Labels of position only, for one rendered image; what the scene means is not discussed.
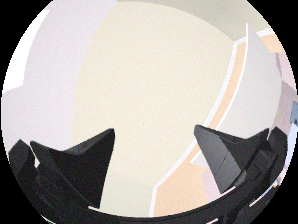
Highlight grey flat panel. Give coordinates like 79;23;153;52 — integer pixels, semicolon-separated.
216;23;282;139

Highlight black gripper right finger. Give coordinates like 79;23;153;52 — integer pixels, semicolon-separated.
193;124;270;194

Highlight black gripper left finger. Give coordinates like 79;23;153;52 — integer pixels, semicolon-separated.
29;128;116;209

